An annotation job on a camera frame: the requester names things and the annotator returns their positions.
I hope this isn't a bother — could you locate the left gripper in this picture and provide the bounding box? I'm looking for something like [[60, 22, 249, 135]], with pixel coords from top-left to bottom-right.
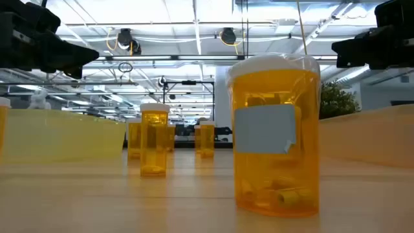
[[0, 0, 100, 80]]

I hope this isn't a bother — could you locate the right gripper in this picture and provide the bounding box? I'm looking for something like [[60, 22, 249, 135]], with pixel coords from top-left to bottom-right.
[[331, 0, 414, 70]]

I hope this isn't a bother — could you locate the small white ball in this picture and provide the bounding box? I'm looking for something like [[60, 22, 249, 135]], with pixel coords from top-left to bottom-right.
[[0, 96, 12, 156], [125, 118, 142, 160], [199, 120, 216, 159]]

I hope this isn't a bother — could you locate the small amber pill bottle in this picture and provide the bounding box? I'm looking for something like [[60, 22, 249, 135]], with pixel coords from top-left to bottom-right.
[[139, 102, 171, 178]]

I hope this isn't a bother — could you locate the amber pill bottle white cap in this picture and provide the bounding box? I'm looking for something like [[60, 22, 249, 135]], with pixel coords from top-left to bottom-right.
[[166, 124, 177, 153]]

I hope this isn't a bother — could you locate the labelled large amber pill bottle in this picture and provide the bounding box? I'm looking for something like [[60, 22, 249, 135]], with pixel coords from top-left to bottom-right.
[[225, 52, 321, 218]]

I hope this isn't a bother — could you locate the yellow plastic bin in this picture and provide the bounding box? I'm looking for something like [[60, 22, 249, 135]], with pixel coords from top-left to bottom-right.
[[0, 108, 127, 164]]

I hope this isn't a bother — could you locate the orange plastic bin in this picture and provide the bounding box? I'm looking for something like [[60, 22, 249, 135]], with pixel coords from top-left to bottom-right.
[[318, 104, 414, 169]]

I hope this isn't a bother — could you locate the white figure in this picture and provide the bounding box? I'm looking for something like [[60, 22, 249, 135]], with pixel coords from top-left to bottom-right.
[[27, 89, 52, 110]]

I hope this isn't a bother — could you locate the green potted plant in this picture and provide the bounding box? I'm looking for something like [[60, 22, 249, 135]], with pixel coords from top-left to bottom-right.
[[318, 80, 362, 120]]

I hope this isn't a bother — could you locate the dark distant workstation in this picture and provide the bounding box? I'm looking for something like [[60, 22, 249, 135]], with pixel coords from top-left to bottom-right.
[[174, 116, 234, 142]]

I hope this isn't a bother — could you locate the black hanging cable loop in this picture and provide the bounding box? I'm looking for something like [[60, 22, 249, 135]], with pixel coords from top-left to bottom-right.
[[118, 61, 134, 74]]

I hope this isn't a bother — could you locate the yellow power cord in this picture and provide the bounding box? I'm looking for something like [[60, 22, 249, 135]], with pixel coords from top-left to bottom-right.
[[296, 0, 309, 55]]

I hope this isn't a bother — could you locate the black ceiling cord reel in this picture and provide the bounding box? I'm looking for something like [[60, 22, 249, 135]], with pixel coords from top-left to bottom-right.
[[218, 27, 245, 55], [106, 27, 143, 56]]

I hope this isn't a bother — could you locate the thin black hanging cable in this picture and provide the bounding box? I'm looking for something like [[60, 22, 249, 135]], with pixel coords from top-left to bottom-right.
[[241, 0, 245, 59]]

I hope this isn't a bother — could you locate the black distant station frame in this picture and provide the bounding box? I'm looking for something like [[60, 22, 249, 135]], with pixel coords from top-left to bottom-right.
[[162, 80, 216, 122]]

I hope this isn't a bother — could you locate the black aluminium table frame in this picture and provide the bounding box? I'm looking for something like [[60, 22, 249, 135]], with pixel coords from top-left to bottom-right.
[[122, 140, 234, 150]]

